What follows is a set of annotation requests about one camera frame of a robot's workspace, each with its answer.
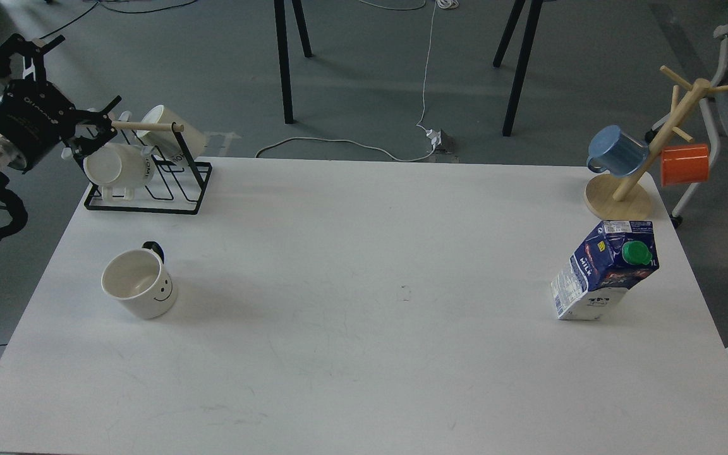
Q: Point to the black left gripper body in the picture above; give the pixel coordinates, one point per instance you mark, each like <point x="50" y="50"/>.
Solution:
<point x="34" y="118"/>

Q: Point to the orange mug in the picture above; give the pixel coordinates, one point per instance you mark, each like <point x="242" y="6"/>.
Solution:
<point x="685" y="164"/>

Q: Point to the black table legs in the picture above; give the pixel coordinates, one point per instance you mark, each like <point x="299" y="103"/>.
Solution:
<point x="530" y="30"/>
<point x="283" y="51"/>

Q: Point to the blue mug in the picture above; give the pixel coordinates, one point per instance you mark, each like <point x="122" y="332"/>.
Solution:
<point x="612" y="150"/>

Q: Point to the cream mug on rack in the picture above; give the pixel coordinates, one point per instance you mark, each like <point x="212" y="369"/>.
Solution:
<point x="167" y="142"/>

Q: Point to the blue white milk carton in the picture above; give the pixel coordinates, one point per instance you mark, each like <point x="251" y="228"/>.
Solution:
<point x="613" y="258"/>

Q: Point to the white mug lying front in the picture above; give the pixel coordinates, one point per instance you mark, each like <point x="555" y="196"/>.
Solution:
<point x="118" y="166"/>

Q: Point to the white power adapter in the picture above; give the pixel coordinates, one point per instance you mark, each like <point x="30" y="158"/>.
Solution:
<point x="440" y="141"/>

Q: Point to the white smiley face mug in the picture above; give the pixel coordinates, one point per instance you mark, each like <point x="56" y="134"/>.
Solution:
<point x="140" y="281"/>

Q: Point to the black wire mug rack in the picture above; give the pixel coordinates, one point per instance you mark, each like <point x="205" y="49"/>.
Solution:
<point x="173" y="190"/>

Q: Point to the black left table legs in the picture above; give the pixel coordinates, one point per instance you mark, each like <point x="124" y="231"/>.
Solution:
<point x="283" y="51"/>

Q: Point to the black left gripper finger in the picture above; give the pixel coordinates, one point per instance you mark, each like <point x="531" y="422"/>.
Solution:
<point x="32" y="52"/>
<point x="79" y="148"/>

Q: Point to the black right table legs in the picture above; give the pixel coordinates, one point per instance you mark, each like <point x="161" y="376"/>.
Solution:
<point x="530" y="30"/>

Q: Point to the wooden mug tree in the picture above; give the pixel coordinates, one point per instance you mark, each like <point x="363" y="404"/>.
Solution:
<point x="611" y="198"/>

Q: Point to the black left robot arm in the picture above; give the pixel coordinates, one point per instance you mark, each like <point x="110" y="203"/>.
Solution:
<point x="15" y="206"/>

